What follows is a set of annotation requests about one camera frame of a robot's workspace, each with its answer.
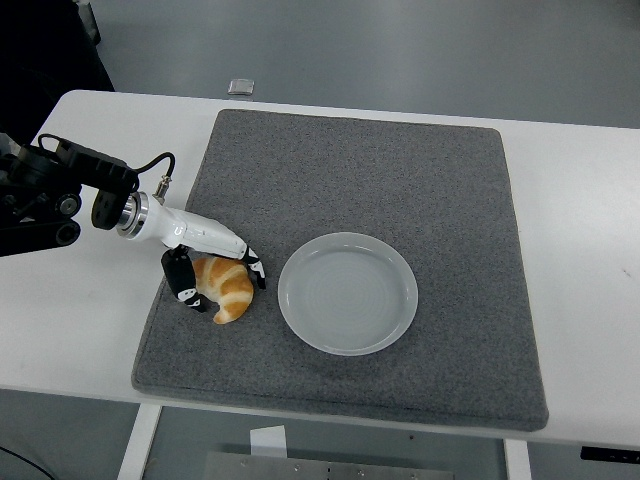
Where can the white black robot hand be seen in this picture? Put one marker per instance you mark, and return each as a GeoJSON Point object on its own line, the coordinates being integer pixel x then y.
{"type": "Point", "coordinates": [200, 232]}

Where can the golden croissant bread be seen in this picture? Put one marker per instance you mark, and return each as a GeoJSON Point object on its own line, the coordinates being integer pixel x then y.
{"type": "Point", "coordinates": [230, 295]}

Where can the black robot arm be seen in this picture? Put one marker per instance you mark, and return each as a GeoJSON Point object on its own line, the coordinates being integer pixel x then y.
{"type": "Point", "coordinates": [100, 170]}

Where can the small silver floor plate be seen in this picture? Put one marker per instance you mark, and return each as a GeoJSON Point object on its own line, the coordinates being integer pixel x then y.
{"type": "Point", "coordinates": [241, 86]}

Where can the round grey plate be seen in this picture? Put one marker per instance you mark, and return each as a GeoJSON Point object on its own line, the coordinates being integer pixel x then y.
{"type": "Point", "coordinates": [347, 300]}

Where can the grey felt mat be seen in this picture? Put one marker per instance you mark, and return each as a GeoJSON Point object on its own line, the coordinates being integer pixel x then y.
{"type": "Point", "coordinates": [375, 175]}

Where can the white table leg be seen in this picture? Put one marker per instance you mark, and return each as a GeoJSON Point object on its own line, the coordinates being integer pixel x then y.
{"type": "Point", "coordinates": [517, 462]}
{"type": "Point", "coordinates": [140, 440]}

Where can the person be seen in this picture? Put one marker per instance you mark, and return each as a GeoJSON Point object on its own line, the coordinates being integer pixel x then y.
{"type": "Point", "coordinates": [40, 50]}

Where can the black table control panel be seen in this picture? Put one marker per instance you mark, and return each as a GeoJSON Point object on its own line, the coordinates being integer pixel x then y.
{"type": "Point", "coordinates": [610, 454]}

